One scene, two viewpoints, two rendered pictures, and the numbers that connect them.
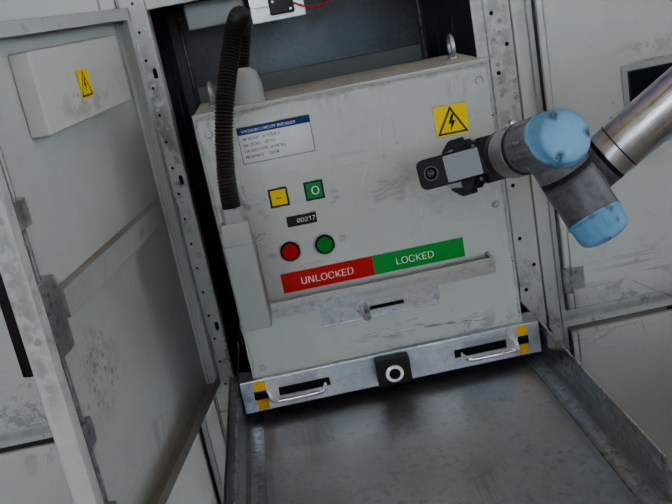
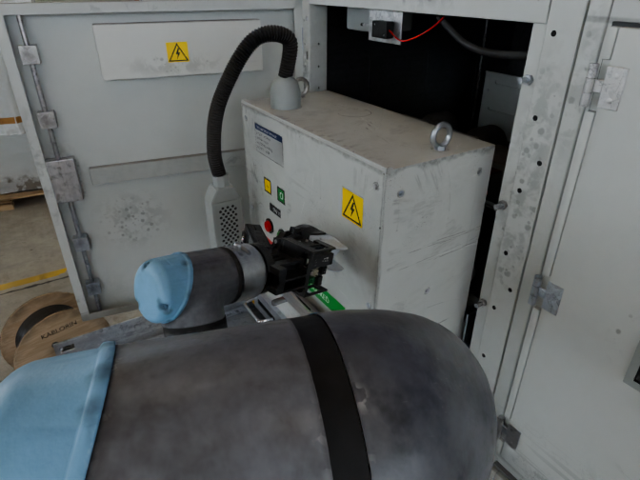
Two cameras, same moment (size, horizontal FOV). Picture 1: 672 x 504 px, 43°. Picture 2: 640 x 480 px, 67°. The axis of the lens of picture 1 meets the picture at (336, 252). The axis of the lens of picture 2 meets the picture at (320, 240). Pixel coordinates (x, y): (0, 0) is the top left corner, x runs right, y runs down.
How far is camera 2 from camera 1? 1.29 m
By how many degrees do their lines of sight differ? 56
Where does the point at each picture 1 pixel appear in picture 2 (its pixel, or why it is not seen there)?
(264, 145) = (264, 144)
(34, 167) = (100, 96)
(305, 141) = (279, 156)
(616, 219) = not seen: hidden behind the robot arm
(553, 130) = (138, 277)
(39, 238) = (88, 136)
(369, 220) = not seen: hidden behind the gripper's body
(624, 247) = (570, 463)
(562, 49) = (590, 209)
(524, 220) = (492, 345)
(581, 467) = not seen: outside the picture
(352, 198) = (296, 218)
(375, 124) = (311, 172)
